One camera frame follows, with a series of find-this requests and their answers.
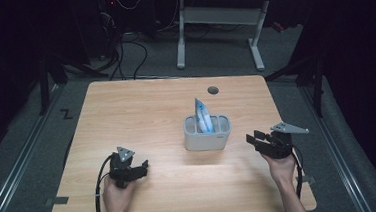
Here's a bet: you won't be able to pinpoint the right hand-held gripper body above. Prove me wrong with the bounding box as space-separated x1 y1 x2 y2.
258 120 312 161

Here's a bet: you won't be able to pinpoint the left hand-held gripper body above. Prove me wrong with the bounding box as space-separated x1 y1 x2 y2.
107 145 140 191

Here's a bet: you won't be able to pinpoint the grey plastic holder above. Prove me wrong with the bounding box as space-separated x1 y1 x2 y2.
182 112 234 153

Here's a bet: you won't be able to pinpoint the blue and white toothpaste tube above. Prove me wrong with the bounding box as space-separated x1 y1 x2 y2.
192 96 216 136

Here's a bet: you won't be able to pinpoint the person's right hand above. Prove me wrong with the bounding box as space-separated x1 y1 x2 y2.
261 151 300 187

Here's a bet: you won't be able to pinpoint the person's left hand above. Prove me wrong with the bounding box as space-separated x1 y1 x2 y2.
101 173 138 212

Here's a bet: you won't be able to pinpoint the grey tape strip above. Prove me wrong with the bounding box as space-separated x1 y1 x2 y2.
295 174 318 186

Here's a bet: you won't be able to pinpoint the black metal stand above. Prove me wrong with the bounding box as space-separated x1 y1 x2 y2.
34 48 71 117
262 50 329 123

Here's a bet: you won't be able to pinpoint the black tape strip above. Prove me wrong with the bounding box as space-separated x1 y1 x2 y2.
52 195 71 207

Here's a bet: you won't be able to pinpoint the red object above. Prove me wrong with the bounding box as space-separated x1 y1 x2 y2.
271 20 286 34

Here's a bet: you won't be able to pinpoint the white-framed wooden desk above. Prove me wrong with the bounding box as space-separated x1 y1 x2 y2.
171 0 318 78

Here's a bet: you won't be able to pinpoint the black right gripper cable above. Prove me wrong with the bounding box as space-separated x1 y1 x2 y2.
290 143 307 201

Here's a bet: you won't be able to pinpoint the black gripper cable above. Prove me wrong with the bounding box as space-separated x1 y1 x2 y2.
290 143 307 201
91 153 118 212

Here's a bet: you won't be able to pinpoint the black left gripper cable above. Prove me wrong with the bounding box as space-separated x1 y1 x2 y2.
91 153 118 212

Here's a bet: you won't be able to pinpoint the metal floor rail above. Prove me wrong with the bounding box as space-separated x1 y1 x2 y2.
0 83 75 212
298 81 374 212

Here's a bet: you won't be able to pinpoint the black floor cables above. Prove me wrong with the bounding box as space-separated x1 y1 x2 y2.
96 31 151 83

